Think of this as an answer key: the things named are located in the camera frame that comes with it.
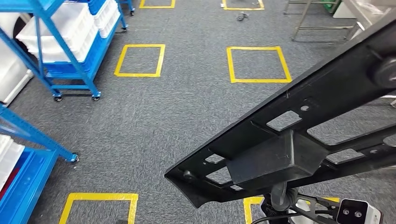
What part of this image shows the white cabinet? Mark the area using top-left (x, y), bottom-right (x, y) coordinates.
top-left (332, 1), bottom-right (356, 19)

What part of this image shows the blue plastic crate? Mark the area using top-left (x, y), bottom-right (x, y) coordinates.
top-left (0, 148), bottom-right (59, 224)
top-left (43, 31), bottom-right (104, 75)

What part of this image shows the steel table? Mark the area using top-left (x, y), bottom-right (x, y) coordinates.
top-left (283, 0), bottom-right (396, 43)

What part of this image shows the black plastic frame part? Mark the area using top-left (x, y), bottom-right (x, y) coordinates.
top-left (164, 14), bottom-right (396, 209)

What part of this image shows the red item in crate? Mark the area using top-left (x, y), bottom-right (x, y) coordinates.
top-left (0, 168), bottom-right (21, 200)

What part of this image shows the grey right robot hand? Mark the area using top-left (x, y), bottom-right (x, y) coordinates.
top-left (269, 182), bottom-right (299, 212)

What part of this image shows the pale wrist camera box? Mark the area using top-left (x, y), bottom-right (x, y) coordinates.
top-left (336, 198), bottom-right (384, 224)

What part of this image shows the yellow floor tape square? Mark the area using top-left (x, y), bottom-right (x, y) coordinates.
top-left (58, 192), bottom-right (139, 224)

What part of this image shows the blue wheeled shelf rack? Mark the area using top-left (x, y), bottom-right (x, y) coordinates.
top-left (0, 0), bottom-right (135, 102)

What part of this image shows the blue metal shelf rack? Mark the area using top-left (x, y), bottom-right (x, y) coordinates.
top-left (0, 105), bottom-right (79, 224)

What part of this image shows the black camera bracket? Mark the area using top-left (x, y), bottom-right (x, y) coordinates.
top-left (263, 193), bottom-right (341, 224)

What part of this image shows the green crate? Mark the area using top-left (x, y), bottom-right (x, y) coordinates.
top-left (321, 0), bottom-right (341, 13)

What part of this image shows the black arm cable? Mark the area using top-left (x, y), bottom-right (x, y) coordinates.
top-left (250, 210), bottom-right (329, 224)

